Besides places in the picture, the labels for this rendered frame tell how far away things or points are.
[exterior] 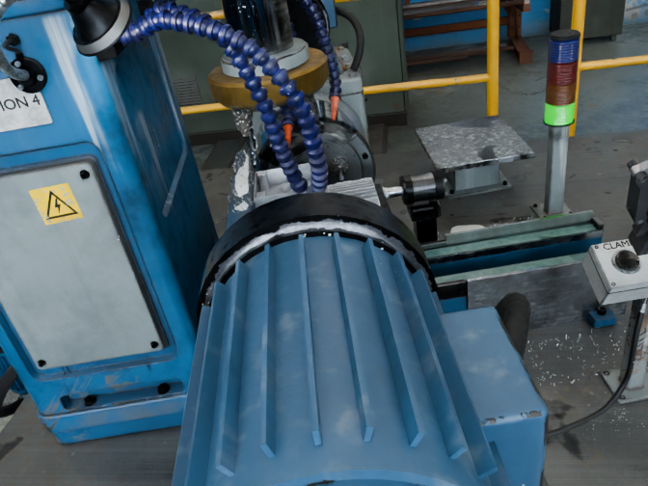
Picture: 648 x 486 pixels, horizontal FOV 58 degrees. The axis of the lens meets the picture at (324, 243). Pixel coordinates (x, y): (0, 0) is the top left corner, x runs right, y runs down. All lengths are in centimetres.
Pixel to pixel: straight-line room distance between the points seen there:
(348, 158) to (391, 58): 284
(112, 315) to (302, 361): 64
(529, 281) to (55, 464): 86
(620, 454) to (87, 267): 80
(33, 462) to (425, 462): 95
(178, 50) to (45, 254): 345
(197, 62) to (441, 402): 401
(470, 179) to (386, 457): 135
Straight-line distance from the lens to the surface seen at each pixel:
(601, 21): 566
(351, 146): 118
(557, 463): 95
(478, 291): 105
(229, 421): 29
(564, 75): 133
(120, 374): 100
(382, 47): 399
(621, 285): 85
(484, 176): 158
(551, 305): 113
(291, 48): 87
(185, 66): 426
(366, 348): 31
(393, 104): 410
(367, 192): 97
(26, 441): 120
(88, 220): 83
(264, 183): 101
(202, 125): 438
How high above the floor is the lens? 156
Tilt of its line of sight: 32 degrees down
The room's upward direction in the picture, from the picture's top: 10 degrees counter-clockwise
